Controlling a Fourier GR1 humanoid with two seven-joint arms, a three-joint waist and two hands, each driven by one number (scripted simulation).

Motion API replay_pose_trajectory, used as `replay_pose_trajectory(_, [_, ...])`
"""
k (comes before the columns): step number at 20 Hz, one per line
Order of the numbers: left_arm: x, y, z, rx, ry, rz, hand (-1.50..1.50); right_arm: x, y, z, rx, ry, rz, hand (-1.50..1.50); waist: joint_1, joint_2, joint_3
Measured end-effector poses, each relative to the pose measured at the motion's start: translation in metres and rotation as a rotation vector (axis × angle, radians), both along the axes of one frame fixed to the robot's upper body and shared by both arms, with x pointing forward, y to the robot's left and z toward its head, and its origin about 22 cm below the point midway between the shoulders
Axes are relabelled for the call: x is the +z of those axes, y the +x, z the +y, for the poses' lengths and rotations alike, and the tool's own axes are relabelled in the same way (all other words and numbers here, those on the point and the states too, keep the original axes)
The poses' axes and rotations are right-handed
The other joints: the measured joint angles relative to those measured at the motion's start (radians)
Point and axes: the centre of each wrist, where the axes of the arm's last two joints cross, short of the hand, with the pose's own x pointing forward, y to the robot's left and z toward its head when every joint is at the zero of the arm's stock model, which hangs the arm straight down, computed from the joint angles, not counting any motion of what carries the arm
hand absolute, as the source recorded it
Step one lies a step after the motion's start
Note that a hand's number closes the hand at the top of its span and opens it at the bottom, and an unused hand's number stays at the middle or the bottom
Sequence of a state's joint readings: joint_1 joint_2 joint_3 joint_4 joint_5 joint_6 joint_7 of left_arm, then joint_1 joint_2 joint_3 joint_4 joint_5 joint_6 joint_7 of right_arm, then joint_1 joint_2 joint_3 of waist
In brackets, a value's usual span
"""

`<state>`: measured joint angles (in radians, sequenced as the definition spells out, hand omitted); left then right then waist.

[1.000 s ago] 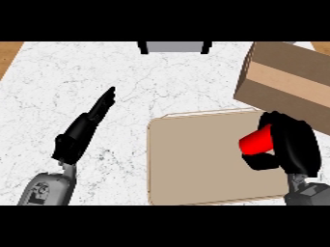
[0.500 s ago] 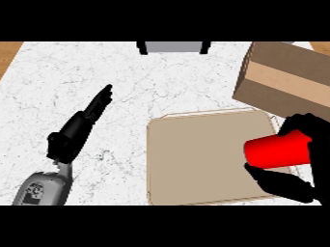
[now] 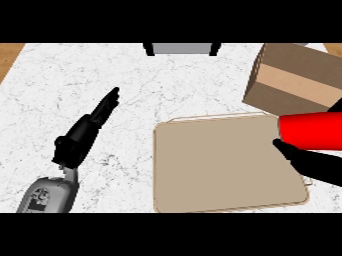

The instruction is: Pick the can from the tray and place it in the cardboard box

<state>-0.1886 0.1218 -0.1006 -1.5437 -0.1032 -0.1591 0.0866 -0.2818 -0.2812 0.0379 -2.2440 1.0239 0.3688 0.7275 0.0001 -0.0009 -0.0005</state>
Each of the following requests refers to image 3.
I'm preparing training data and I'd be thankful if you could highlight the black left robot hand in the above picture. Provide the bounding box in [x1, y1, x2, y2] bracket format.
[49, 86, 122, 170]

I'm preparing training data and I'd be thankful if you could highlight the red can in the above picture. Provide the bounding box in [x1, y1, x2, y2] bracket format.
[275, 109, 342, 152]

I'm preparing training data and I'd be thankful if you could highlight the beige tray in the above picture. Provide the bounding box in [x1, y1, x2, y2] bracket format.
[151, 111, 314, 214]

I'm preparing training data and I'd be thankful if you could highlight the brown cardboard box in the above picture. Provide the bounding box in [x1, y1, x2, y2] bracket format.
[240, 43, 342, 117]

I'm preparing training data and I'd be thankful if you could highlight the grey appliance with black legs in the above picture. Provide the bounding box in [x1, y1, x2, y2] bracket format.
[141, 43, 224, 57]

